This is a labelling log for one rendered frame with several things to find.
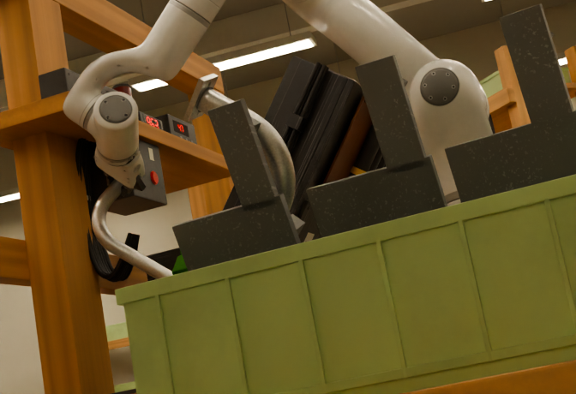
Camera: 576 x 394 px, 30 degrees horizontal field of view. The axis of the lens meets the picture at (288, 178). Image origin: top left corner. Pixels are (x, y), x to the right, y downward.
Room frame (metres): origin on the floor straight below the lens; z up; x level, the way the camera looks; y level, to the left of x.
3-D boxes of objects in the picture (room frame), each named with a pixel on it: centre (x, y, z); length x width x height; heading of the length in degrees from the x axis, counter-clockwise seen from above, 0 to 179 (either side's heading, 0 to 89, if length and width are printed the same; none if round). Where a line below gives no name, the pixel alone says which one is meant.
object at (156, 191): (2.48, 0.38, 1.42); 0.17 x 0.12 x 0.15; 161
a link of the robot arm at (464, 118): (1.79, -0.30, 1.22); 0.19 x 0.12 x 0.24; 165
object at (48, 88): (2.31, 0.45, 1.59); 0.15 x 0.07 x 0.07; 161
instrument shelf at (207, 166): (2.60, 0.39, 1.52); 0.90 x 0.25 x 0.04; 161
